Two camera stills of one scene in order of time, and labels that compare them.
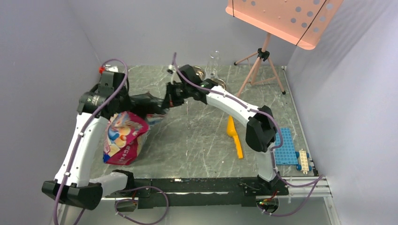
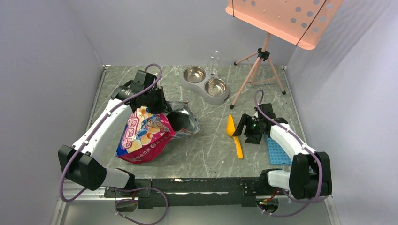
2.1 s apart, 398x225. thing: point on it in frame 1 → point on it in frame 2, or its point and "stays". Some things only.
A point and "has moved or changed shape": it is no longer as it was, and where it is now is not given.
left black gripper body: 125,103 → 155,101
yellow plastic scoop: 232,132 stays
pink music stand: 302,22 stays
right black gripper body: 178,93 → 253,131
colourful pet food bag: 126,136 has moved or changed shape
